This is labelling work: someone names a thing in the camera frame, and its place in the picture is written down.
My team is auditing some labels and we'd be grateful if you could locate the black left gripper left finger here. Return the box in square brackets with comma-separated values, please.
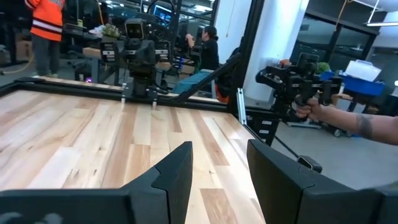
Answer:
[0, 141, 194, 224]

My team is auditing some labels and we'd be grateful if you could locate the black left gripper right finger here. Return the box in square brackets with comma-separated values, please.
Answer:
[246, 138, 398, 224]

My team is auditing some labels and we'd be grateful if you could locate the person's forearm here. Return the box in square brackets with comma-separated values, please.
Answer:
[320, 106, 398, 146]

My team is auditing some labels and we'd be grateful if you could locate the seated person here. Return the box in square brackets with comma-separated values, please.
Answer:
[172, 25, 221, 95]

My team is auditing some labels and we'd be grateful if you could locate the person's hand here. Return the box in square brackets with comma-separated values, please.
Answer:
[294, 97, 325, 121]

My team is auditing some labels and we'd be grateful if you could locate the person in orange vest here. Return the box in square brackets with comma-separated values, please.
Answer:
[24, 0, 67, 79]

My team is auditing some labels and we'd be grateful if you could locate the green background plant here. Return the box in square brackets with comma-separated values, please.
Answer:
[315, 61, 331, 75]

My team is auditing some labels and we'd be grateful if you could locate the blue storage bin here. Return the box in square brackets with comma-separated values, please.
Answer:
[319, 71, 387, 96]

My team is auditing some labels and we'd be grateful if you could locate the white building column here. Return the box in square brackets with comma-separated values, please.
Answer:
[213, 0, 310, 104]

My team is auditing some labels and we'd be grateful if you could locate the white plastic container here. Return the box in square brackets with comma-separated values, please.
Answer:
[344, 59, 382, 83]

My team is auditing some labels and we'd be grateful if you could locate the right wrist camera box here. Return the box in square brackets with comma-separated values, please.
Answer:
[124, 17, 147, 41]

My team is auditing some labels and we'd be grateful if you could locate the small black box on cable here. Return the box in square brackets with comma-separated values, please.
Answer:
[296, 155, 323, 174]

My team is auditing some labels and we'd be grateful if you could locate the black metal table frame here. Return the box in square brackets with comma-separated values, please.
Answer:
[0, 0, 282, 147]

